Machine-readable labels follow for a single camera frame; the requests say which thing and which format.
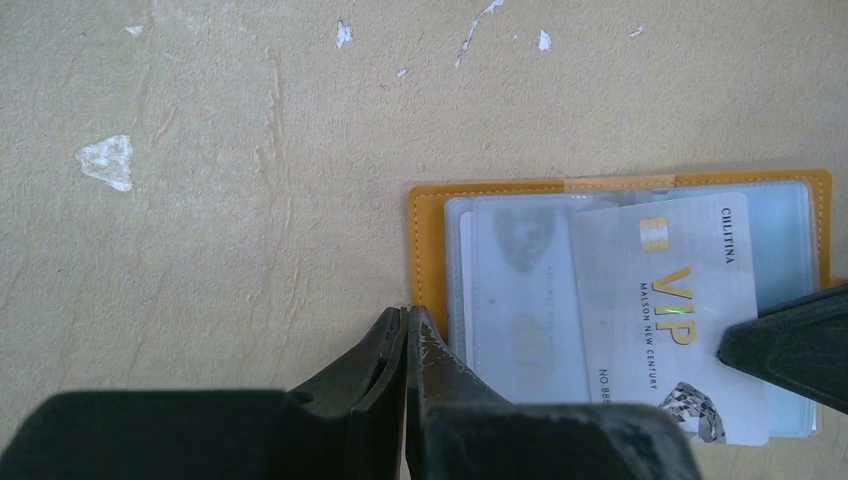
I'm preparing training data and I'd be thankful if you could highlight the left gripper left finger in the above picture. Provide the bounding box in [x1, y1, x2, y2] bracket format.
[1, 308, 408, 479]

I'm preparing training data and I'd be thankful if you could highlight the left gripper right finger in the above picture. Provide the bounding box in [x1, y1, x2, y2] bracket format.
[405, 306, 701, 479]

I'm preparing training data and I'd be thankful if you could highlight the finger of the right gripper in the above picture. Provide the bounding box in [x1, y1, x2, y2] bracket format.
[717, 284, 847, 414]

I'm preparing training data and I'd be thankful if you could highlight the white credit card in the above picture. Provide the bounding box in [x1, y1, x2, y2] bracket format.
[460, 208, 590, 403]

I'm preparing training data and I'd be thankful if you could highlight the yellow leather card holder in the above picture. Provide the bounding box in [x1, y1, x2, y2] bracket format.
[407, 169, 831, 442]

